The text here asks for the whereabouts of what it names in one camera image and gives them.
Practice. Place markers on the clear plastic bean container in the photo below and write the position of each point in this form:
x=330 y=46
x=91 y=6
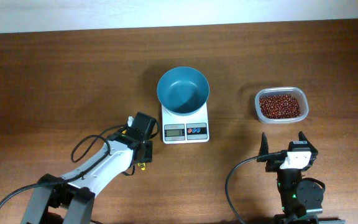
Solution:
x=288 y=90

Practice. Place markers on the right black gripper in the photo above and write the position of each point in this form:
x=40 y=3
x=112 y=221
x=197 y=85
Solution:
x=272 y=166

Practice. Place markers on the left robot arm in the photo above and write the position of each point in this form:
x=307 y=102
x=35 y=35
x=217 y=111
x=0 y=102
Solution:
x=70 y=197

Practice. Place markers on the blue plastic bowl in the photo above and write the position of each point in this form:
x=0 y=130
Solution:
x=183 y=90

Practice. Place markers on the white digital kitchen scale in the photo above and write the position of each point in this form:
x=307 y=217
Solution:
x=190 y=128

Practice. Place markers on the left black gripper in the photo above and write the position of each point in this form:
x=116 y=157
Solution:
x=146 y=151

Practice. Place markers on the yellow plastic measuring scoop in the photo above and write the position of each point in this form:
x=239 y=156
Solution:
x=142 y=166

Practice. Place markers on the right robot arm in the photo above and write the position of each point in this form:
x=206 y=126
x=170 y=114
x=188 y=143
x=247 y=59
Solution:
x=301 y=197

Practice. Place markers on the red adzuki beans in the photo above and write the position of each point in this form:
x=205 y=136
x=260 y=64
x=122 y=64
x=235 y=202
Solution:
x=280 y=107

